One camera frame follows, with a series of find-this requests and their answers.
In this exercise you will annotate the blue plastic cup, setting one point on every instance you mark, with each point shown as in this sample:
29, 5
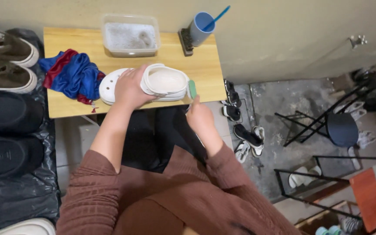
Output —
201, 28

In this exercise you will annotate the black slipper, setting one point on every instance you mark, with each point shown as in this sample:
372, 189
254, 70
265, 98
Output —
7, 112
8, 156

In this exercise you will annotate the pair of white slippers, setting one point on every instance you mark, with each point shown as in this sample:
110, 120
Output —
302, 176

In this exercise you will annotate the black round stool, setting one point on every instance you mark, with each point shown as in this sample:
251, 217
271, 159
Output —
341, 130

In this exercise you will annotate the green scrubbing brush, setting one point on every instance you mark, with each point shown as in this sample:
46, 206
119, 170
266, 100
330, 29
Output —
192, 88

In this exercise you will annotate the wooden crate with shoes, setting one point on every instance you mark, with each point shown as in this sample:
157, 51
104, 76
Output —
338, 222

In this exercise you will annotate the black and white sandal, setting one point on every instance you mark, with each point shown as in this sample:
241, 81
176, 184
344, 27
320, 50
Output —
249, 137

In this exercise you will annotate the clear plastic tub soapy water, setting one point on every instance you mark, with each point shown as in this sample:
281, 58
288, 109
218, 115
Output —
130, 36

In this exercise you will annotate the person's right fingers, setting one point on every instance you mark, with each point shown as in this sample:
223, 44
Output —
195, 100

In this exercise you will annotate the person's right hand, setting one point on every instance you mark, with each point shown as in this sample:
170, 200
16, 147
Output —
201, 120

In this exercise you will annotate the metal wall hook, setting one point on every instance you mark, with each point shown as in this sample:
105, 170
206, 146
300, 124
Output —
357, 40

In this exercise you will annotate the red-brown wooden stool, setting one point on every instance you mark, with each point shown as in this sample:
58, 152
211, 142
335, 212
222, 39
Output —
369, 199

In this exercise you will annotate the blue and red cloth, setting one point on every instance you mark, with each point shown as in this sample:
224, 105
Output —
73, 75

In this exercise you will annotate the brown suede sneaker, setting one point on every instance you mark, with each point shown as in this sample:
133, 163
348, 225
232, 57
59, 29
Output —
8, 47
7, 76

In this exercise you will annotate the black metal shoe rack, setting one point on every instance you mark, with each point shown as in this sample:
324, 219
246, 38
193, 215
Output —
325, 169

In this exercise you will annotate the black plastic sheet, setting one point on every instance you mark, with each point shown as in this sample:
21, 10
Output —
18, 199

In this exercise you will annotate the white clog shoe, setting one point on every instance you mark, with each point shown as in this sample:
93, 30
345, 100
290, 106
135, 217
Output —
108, 86
165, 81

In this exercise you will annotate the black and white sneaker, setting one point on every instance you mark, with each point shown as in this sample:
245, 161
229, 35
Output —
231, 112
232, 93

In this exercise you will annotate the blue toothbrush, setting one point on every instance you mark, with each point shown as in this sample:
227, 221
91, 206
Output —
219, 16

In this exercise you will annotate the brown knitted sweater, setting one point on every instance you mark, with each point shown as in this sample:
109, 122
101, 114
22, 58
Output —
175, 202

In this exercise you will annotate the person's left fingers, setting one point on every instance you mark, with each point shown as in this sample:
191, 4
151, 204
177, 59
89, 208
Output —
139, 68

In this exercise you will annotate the black scrubbing brush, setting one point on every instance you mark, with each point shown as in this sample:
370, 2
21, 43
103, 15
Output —
185, 41

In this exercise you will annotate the black trousers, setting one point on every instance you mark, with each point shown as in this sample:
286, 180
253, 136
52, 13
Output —
155, 137

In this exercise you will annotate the person's left hand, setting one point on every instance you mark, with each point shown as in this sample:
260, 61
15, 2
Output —
130, 88

